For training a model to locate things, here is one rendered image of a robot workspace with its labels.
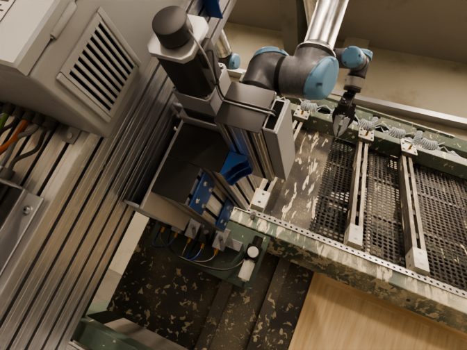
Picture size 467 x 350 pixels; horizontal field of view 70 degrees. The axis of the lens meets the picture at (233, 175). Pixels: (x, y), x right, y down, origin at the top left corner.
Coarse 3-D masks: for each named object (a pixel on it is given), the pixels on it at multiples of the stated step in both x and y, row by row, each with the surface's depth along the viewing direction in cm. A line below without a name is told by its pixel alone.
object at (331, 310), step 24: (312, 288) 159; (336, 288) 158; (312, 312) 156; (336, 312) 155; (360, 312) 154; (384, 312) 153; (408, 312) 152; (312, 336) 153; (336, 336) 152; (360, 336) 151; (384, 336) 151; (408, 336) 150; (432, 336) 149; (456, 336) 148
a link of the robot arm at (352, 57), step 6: (348, 48) 125; (354, 48) 124; (336, 54) 129; (342, 54) 126; (348, 54) 125; (354, 54) 124; (360, 54) 123; (342, 60) 127; (348, 60) 125; (354, 60) 124; (360, 60) 125; (366, 60) 131; (342, 66) 130; (348, 66) 127; (354, 66) 127; (360, 66) 129
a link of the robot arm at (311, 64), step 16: (320, 0) 95; (336, 0) 93; (320, 16) 93; (336, 16) 92; (320, 32) 91; (336, 32) 93; (304, 48) 90; (320, 48) 89; (288, 64) 91; (304, 64) 89; (320, 64) 87; (336, 64) 91; (288, 80) 91; (304, 80) 89; (320, 80) 87; (336, 80) 94; (288, 96) 96; (304, 96) 92; (320, 96) 90
